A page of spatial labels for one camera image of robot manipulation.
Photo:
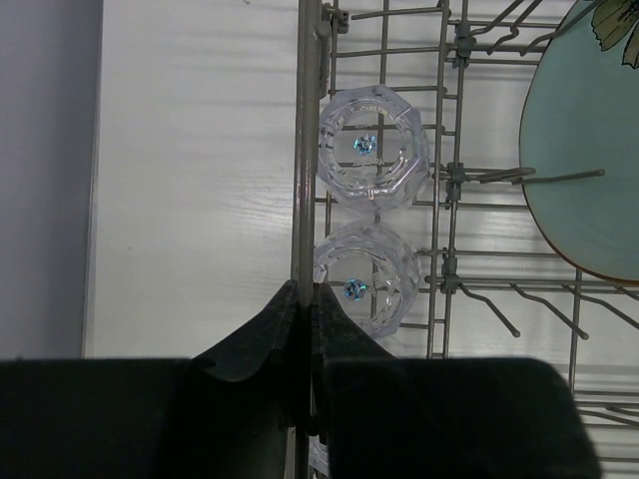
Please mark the clear faceted glass far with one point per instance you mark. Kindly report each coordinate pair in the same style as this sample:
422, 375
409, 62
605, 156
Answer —
373, 152

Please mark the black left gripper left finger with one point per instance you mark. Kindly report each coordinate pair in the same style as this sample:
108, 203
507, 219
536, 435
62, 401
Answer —
224, 413

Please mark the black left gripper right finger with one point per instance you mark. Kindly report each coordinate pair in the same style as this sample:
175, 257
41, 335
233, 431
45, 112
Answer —
386, 417

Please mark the grey wire dish rack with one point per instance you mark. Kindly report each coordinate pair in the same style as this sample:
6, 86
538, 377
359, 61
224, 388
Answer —
490, 283

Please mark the clear faceted glass near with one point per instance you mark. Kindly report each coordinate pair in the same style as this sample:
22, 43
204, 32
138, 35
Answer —
318, 458

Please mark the teal floral plate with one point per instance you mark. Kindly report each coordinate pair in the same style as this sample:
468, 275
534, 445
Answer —
579, 132

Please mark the clear faceted glass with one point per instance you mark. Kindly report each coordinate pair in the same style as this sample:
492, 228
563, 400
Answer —
373, 272
373, 152
318, 458

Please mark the clear faceted glass middle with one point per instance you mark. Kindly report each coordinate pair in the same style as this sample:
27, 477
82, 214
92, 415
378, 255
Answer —
373, 272

